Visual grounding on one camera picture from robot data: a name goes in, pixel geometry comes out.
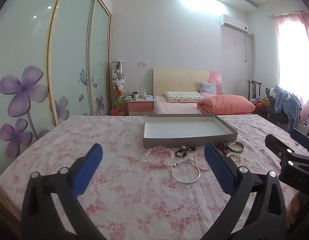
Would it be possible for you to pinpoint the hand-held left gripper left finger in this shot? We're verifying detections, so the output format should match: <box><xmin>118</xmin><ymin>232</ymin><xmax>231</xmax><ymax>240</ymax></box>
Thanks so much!
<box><xmin>21</xmin><ymin>143</ymin><xmax>107</xmax><ymax>240</ymax></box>

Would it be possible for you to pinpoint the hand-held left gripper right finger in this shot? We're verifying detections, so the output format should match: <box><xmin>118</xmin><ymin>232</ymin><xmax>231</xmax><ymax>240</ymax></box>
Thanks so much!
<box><xmin>202</xmin><ymin>142</ymin><xmax>289</xmax><ymax>240</ymax></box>

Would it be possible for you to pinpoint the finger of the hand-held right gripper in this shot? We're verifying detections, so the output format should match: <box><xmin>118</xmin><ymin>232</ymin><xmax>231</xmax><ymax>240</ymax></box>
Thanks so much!
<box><xmin>290</xmin><ymin>129</ymin><xmax>309</xmax><ymax>150</ymax></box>
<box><xmin>265</xmin><ymin>134</ymin><xmax>298</xmax><ymax>164</ymax></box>

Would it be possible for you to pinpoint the dark red bead bracelet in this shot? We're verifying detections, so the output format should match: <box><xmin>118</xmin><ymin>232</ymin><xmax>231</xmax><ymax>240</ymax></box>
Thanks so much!
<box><xmin>215</xmin><ymin>143</ymin><xmax>231</xmax><ymax>156</ymax></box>

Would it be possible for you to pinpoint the white pearl bracelet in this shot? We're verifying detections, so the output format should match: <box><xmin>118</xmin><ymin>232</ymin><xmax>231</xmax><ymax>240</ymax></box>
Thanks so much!
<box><xmin>226</xmin><ymin>152</ymin><xmax>244</xmax><ymax>166</ymax></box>

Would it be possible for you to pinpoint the wide silver bangle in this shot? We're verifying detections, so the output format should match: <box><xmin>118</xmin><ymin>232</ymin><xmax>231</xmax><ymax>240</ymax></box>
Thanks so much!
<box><xmin>226</xmin><ymin>141</ymin><xmax>245</xmax><ymax>153</ymax></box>

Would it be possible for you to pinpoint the thin silver bangle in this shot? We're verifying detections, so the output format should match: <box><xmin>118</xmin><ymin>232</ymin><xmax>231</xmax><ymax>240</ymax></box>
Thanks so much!
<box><xmin>171</xmin><ymin>160</ymin><xmax>201</xmax><ymax>184</ymax></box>

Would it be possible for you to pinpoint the grey cardboard tray box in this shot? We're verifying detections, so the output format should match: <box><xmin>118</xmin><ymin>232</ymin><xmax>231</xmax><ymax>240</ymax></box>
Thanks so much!
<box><xmin>143</xmin><ymin>114</ymin><xmax>238</xmax><ymax>148</ymax></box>

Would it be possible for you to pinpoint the pink crystal bead bracelet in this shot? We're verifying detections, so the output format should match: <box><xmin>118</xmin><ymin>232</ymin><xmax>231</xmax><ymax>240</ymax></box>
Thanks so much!
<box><xmin>144</xmin><ymin>146</ymin><xmax>175</xmax><ymax>168</ymax></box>

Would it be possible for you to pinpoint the blue plush robe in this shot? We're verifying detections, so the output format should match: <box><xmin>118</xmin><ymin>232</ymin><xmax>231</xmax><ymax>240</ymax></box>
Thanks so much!
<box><xmin>274</xmin><ymin>84</ymin><xmax>303</xmax><ymax>131</ymax></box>

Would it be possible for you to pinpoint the pile of colourful clothes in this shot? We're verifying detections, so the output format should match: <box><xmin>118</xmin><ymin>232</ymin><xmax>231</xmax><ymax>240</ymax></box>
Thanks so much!
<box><xmin>252</xmin><ymin>98</ymin><xmax>270</xmax><ymax>111</ymax></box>

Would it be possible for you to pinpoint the dark wooden chair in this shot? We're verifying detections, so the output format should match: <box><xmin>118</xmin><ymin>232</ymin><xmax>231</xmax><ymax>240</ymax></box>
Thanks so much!
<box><xmin>247</xmin><ymin>80</ymin><xmax>262</xmax><ymax>102</ymax></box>

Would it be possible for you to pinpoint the folded orange quilt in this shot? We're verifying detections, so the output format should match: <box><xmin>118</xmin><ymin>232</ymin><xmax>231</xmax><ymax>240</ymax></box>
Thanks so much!
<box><xmin>196</xmin><ymin>95</ymin><xmax>256</xmax><ymax>115</ymax></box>

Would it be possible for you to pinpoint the floral print pillow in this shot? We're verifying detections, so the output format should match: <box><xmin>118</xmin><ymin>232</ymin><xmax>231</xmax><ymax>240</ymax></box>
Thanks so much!
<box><xmin>164</xmin><ymin>91</ymin><xmax>205</xmax><ymax>104</ymax></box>

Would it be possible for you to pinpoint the pink and cream nightstand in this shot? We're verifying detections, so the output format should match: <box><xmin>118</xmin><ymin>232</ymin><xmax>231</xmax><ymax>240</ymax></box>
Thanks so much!
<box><xmin>127</xmin><ymin>97</ymin><xmax>154</xmax><ymax>116</ymax></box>

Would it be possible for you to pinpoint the purple print pillow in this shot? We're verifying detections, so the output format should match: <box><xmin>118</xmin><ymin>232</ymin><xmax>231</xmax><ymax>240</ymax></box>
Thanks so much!
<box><xmin>199</xmin><ymin>81</ymin><xmax>218</xmax><ymax>97</ymax></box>

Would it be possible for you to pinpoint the pink curtain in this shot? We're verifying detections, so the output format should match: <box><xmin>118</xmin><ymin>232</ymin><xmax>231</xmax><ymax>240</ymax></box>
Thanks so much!
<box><xmin>272</xmin><ymin>10</ymin><xmax>309</xmax><ymax>140</ymax></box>

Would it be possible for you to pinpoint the clear tube of plush toys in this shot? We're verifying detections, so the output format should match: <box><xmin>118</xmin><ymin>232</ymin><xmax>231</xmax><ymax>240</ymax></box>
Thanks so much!
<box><xmin>111</xmin><ymin>60</ymin><xmax>126</xmax><ymax>110</ymax></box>

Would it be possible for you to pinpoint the pink bed with cream headboard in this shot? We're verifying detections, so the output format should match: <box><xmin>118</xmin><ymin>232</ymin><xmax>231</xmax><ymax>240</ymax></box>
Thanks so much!
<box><xmin>153</xmin><ymin>68</ymin><xmax>256</xmax><ymax>116</ymax></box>

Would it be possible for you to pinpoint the wardrobe with purple flower doors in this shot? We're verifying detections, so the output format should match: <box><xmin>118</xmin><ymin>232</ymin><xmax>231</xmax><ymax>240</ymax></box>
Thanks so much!
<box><xmin>0</xmin><ymin>0</ymin><xmax>112</xmax><ymax>161</ymax></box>

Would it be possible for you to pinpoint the white air conditioner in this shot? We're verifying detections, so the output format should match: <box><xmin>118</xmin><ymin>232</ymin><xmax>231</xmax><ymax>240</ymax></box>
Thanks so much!
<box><xmin>219</xmin><ymin>14</ymin><xmax>249</xmax><ymax>34</ymax></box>

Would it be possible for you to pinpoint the pink pearl bracelet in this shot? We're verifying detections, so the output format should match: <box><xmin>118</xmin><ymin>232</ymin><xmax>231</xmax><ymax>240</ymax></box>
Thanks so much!
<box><xmin>194</xmin><ymin>151</ymin><xmax>211</xmax><ymax>172</ymax></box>

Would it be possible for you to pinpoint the black bead bracelet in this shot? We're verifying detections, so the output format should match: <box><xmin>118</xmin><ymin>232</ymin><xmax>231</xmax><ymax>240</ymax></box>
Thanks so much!
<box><xmin>175</xmin><ymin>146</ymin><xmax>197</xmax><ymax>159</ymax></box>

